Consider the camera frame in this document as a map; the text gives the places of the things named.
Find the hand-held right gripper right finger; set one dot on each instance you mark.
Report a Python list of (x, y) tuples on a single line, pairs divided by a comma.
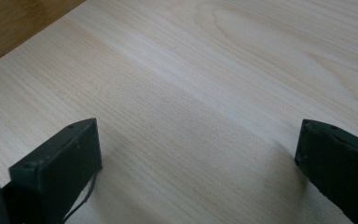
[(341, 165)]

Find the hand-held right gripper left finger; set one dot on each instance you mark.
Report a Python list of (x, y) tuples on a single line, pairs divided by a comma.
[(56, 174)]

